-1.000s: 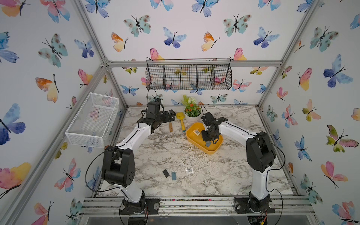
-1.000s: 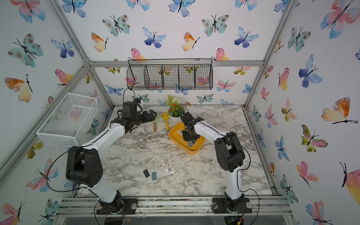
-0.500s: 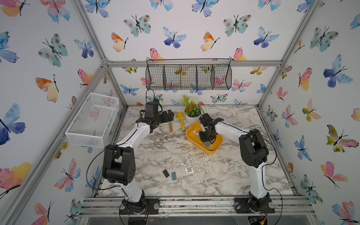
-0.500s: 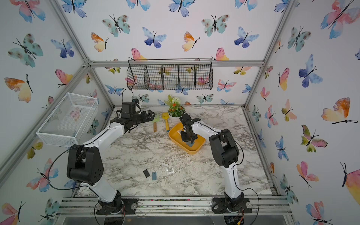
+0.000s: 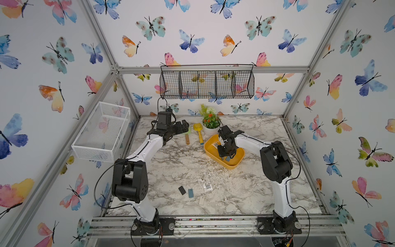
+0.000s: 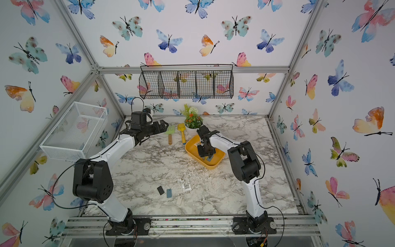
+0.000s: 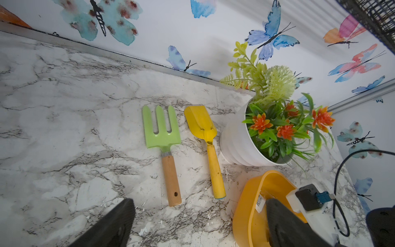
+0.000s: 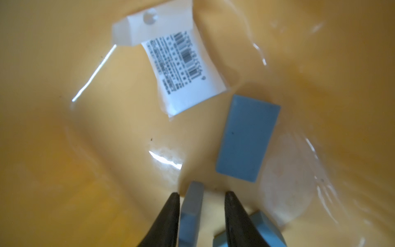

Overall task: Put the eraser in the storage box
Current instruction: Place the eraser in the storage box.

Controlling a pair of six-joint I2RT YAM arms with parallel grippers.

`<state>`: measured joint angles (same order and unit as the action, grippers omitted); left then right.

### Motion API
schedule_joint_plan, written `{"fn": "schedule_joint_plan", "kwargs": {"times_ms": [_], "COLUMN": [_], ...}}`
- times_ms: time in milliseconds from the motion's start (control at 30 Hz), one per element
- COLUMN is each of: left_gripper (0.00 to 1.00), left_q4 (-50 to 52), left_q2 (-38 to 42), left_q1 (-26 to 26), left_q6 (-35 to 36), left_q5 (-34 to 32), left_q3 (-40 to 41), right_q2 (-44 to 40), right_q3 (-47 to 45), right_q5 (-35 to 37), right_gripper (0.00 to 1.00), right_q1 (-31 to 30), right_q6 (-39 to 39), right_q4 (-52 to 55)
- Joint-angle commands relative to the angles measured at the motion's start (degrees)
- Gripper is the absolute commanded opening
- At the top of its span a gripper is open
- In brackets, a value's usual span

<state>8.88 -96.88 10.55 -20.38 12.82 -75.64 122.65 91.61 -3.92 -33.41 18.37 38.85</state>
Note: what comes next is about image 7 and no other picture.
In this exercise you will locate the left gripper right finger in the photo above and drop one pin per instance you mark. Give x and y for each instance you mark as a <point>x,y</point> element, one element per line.
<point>287,230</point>

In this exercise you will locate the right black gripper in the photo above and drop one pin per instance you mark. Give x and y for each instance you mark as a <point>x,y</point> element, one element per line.
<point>314,206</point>

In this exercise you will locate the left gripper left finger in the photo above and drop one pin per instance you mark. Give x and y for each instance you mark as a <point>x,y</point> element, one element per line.
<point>112,230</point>

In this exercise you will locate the yellow plastic storage box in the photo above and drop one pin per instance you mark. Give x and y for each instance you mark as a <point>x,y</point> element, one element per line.
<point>249,225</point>

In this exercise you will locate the white pot artificial plant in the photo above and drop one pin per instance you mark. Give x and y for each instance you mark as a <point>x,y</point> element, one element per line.
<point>271,128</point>

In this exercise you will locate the yellow toy shovel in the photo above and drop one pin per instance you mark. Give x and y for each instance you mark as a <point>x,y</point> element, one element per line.
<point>202,127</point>

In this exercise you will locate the green garden fork wooden handle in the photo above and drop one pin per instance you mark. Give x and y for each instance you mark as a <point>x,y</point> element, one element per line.
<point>164,140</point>

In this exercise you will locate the black wire wall basket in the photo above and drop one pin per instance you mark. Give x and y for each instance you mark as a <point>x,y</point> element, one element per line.
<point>377,16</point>

